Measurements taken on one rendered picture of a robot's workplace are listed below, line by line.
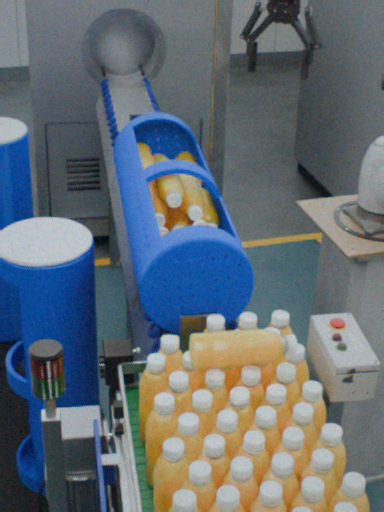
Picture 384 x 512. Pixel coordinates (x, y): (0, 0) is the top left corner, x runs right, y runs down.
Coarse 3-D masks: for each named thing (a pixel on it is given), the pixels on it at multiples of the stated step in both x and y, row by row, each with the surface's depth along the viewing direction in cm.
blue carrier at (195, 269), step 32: (128, 128) 260; (160, 128) 266; (128, 160) 243; (128, 192) 229; (128, 224) 220; (224, 224) 229; (160, 256) 191; (192, 256) 192; (224, 256) 194; (160, 288) 195; (192, 288) 196; (224, 288) 198; (160, 320) 200
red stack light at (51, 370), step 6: (30, 360) 145; (36, 360) 145; (54, 360) 145; (60, 360) 146; (30, 366) 147; (36, 366) 145; (42, 366) 145; (48, 366) 145; (54, 366) 145; (60, 366) 147; (30, 372) 147; (36, 372) 146; (42, 372) 145; (48, 372) 145; (54, 372) 146; (60, 372) 147; (42, 378) 146; (48, 378) 146
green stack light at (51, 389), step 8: (32, 376) 147; (64, 376) 149; (32, 384) 148; (40, 384) 147; (48, 384) 147; (56, 384) 147; (64, 384) 150; (32, 392) 150; (40, 392) 148; (48, 392) 148; (56, 392) 148; (64, 392) 151
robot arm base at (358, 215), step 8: (344, 208) 254; (352, 208) 253; (360, 208) 246; (352, 216) 250; (360, 216) 246; (368, 216) 244; (376, 216) 242; (360, 224) 246; (368, 224) 244; (376, 224) 243; (368, 232) 241; (376, 232) 242
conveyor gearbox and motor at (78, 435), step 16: (64, 416) 190; (80, 416) 190; (96, 416) 190; (64, 432) 185; (80, 432) 185; (112, 432) 191; (64, 448) 185; (80, 448) 185; (80, 464) 188; (80, 480) 189; (80, 496) 193; (96, 496) 195
